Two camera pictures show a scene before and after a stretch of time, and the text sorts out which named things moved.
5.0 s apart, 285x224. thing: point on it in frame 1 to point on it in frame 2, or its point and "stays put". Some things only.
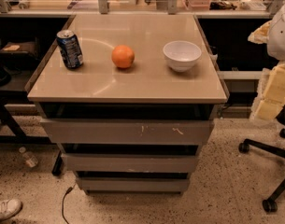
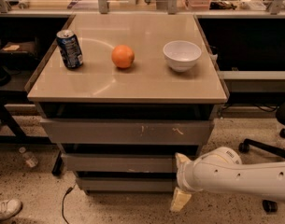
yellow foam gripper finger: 266,109 to 179,200
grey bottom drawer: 134,184 stays put
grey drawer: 126,162 stays put
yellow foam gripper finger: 276,82 to 180,161
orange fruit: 122,56 stays put
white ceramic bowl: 181,55 stays put
